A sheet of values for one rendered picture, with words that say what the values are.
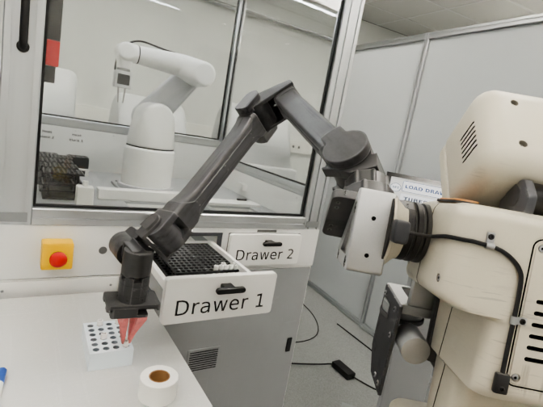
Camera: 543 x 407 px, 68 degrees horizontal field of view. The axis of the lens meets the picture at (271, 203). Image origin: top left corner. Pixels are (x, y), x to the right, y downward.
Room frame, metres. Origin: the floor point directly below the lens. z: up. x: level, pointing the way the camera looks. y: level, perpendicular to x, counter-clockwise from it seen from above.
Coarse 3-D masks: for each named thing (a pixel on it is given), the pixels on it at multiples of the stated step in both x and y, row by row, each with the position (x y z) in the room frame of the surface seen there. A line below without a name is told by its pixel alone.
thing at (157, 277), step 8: (216, 248) 1.21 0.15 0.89; (224, 256) 1.16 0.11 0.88; (152, 264) 0.97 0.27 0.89; (240, 264) 1.09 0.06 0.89; (152, 272) 0.96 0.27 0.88; (160, 272) 0.93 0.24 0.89; (152, 280) 0.95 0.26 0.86; (160, 280) 0.91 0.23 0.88; (152, 288) 0.94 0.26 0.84; (160, 288) 0.89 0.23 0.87; (160, 296) 0.89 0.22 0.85
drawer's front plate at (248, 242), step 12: (240, 240) 1.28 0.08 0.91; (252, 240) 1.30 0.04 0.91; (264, 240) 1.33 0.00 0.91; (276, 240) 1.36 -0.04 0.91; (288, 240) 1.39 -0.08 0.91; (300, 240) 1.42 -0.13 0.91; (228, 252) 1.26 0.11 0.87; (240, 252) 1.28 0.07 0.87; (252, 252) 1.31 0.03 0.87; (276, 252) 1.36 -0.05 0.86; (288, 252) 1.39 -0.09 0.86; (252, 264) 1.31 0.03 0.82; (264, 264) 1.34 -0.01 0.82
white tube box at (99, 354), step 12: (84, 324) 0.80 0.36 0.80; (96, 324) 0.81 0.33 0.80; (108, 324) 0.83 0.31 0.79; (84, 336) 0.77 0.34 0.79; (96, 336) 0.77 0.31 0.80; (108, 336) 0.77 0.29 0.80; (84, 348) 0.76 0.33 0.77; (96, 348) 0.73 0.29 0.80; (108, 348) 0.74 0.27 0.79; (120, 348) 0.74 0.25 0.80; (132, 348) 0.75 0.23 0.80; (96, 360) 0.71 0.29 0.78; (108, 360) 0.72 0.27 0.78; (120, 360) 0.73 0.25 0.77; (132, 360) 0.75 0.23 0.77
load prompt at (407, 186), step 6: (402, 186) 1.58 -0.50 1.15; (408, 186) 1.58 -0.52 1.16; (414, 186) 1.58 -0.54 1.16; (420, 186) 1.58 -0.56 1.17; (426, 186) 1.58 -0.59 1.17; (414, 192) 1.56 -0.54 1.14; (420, 192) 1.56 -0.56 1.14; (426, 192) 1.56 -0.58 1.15; (432, 192) 1.55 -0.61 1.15; (438, 192) 1.55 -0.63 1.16; (438, 198) 1.53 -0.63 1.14
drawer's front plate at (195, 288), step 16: (240, 272) 0.94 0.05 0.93; (256, 272) 0.96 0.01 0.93; (272, 272) 0.98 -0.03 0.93; (176, 288) 0.83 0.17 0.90; (192, 288) 0.85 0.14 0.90; (208, 288) 0.87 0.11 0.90; (256, 288) 0.95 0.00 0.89; (272, 288) 0.97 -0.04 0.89; (192, 304) 0.86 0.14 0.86; (224, 304) 0.90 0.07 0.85; (240, 304) 0.93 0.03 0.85; (256, 304) 0.95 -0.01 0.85; (160, 320) 0.82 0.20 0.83; (176, 320) 0.84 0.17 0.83; (192, 320) 0.86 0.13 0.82
